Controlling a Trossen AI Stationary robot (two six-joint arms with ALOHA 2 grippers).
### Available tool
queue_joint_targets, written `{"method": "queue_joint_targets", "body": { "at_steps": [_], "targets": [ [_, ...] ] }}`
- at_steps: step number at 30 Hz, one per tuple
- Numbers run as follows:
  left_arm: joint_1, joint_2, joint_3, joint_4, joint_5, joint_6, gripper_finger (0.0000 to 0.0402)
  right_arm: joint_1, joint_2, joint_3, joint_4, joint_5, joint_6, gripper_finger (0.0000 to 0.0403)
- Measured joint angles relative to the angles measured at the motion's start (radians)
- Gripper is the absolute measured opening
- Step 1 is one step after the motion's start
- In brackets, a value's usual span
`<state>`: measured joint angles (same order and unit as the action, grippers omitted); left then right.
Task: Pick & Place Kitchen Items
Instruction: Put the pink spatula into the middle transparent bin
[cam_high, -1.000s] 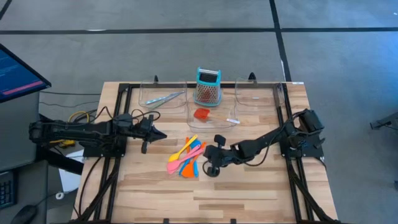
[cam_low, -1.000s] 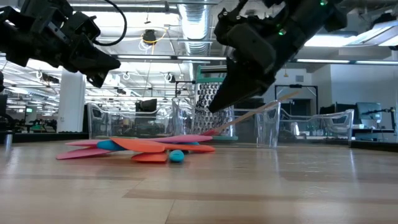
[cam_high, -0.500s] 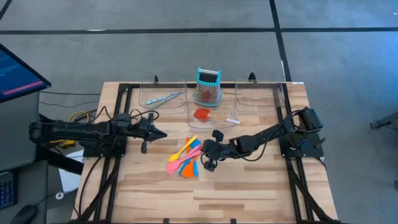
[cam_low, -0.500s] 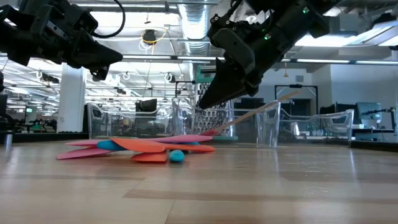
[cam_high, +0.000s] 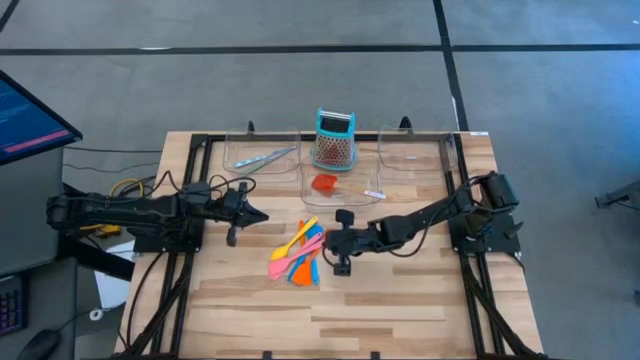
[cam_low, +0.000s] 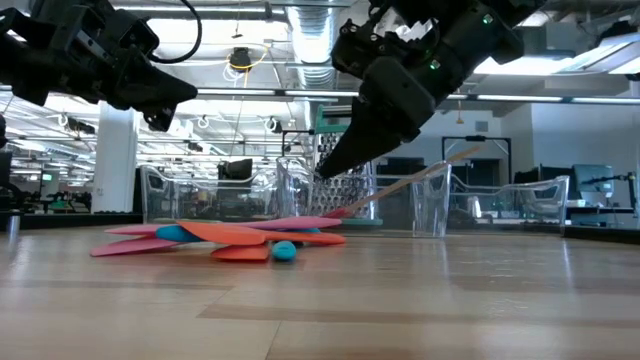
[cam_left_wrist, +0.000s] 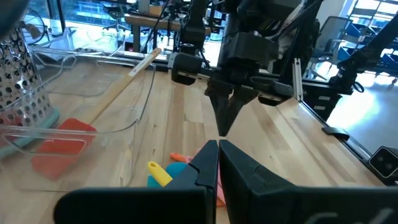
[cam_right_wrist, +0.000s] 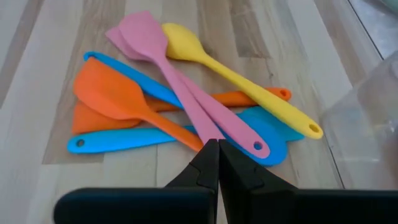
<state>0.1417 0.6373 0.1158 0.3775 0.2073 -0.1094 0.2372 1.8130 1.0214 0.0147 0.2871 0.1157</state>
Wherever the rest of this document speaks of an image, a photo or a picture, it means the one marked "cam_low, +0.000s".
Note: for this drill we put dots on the white building column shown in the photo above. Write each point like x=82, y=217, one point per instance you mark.
x=115, y=165

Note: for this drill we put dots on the silver metal post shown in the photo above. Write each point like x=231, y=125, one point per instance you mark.
x=13, y=225

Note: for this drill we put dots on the grey desktop monitor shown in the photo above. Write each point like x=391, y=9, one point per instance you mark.
x=595, y=177

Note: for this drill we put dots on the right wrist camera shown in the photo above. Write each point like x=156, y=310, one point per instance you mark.
x=355, y=50

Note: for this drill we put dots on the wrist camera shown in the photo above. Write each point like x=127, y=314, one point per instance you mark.
x=355, y=50
x=142, y=42

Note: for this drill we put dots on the black rack frame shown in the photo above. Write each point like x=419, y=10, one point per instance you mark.
x=475, y=138

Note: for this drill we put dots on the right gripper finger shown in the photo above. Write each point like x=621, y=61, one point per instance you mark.
x=390, y=110

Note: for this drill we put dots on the blue silicone spoon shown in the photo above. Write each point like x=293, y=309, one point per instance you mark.
x=177, y=233

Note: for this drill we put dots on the silver ceiling air duct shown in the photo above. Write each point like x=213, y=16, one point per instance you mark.
x=310, y=40

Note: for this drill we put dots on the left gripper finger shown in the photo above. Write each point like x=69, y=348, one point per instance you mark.
x=150, y=77
x=150, y=102

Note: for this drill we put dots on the ceiling-hung black camera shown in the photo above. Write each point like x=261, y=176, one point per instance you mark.
x=241, y=59

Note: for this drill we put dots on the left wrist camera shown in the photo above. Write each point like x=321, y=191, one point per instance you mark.
x=142, y=42

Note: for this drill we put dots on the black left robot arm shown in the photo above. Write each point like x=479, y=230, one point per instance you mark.
x=12, y=60

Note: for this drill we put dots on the black background monitor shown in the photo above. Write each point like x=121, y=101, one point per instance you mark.
x=235, y=170

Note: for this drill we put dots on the teal metal box grater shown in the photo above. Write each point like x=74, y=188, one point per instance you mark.
x=345, y=195

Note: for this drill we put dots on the orange silicone spatula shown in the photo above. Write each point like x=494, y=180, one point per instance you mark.
x=240, y=252
x=225, y=232

